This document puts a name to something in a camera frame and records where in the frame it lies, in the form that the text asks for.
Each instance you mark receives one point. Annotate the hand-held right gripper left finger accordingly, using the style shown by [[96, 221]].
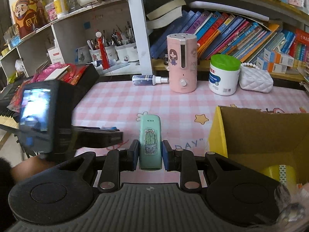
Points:
[[134, 154]]

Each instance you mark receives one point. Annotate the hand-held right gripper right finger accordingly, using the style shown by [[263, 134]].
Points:
[[166, 154]]

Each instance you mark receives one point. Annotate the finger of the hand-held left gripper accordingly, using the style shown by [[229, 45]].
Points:
[[96, 128], [96, 139]]

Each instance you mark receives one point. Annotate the mint green plastic case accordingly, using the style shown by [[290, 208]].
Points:
[[149, 154]]

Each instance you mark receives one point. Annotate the yellow cardboard box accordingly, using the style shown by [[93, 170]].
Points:
[[265, 137]]

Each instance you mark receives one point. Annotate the yellow tape roll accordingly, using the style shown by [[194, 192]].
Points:
[[282, 174]]

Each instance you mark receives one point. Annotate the person's left forearm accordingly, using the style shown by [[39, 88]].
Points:
[[31, 168]]

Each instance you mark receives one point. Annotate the black keyboard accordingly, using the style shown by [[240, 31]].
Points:
[[7, 111]]

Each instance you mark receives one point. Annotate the pink checked tablecloth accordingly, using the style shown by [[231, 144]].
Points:
[[120, 101]]

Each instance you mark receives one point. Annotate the red packets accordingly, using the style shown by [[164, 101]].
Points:
[[62, 72]]

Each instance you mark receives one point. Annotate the black box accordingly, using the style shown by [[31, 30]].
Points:
[[89, 75]]

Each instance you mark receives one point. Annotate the white red label box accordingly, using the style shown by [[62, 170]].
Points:
[[56, 58]]

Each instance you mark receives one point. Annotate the dark cloth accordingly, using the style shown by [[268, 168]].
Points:
[[4, 174]]

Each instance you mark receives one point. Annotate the blue spray bottle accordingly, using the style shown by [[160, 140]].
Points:
[[147, 79]]

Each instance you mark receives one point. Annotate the blue picture card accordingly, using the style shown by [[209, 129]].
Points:
[[80, 55]]

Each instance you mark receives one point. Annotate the white pen holder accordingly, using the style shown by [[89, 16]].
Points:
[[111, 53], [126, 52], [96, 55]]

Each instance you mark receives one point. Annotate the grey side shelf unit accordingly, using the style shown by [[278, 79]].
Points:
[[70, 36]]

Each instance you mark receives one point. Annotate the pink humidifier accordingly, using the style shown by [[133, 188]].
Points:
[[182, 62]]

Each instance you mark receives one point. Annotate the white jar green lid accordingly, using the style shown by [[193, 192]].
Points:
[[223, 77]]

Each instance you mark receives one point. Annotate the wealth god paper decoration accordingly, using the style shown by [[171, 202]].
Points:
[[24, 17]]

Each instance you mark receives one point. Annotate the pink plastic box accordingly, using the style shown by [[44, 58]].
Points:
[[49, 11]]

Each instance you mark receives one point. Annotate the white bookshelf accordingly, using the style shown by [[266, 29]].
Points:
[[136, 29]]

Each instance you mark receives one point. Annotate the white jar yellow label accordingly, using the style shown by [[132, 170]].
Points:
[[59, 3]]

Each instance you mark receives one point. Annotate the white quilted handbag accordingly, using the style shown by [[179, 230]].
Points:
[[256, 79]]

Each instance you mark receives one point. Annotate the thick paperback book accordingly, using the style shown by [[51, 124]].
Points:
[[164, 19], [166, 6]]

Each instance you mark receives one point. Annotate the orange white small carton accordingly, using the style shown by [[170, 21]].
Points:
[[270, 67], [276, 56]]

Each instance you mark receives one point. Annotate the white flat tablet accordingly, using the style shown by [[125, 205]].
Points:
[[229, 9]]

